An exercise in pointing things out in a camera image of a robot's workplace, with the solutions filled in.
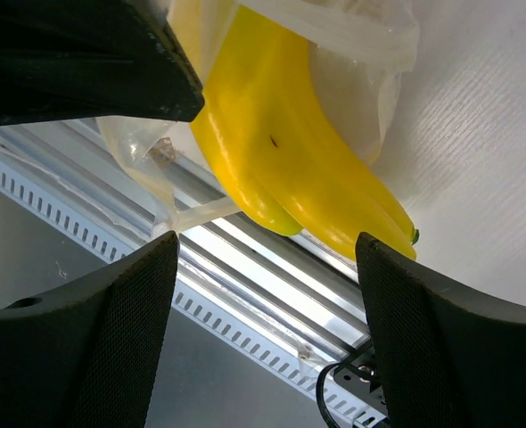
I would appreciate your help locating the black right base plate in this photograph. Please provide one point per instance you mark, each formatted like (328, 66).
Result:
(357, 374)

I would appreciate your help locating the yellow banana bunch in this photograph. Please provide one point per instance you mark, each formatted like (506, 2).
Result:
(265, 138)

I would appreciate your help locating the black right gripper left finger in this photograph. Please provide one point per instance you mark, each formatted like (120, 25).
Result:
(85, 354)

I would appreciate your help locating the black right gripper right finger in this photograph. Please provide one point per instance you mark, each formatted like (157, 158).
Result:
(447, 354)

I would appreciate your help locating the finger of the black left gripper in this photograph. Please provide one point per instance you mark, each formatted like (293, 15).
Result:
(82, 59)

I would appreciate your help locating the white slotted cable duct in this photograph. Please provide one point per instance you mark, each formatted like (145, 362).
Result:
(251, 334)

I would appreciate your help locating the aluminium frame rail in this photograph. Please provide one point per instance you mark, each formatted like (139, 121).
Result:
(233, 274)

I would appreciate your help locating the clear zip top bag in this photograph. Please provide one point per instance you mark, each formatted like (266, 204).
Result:
(131, 141)

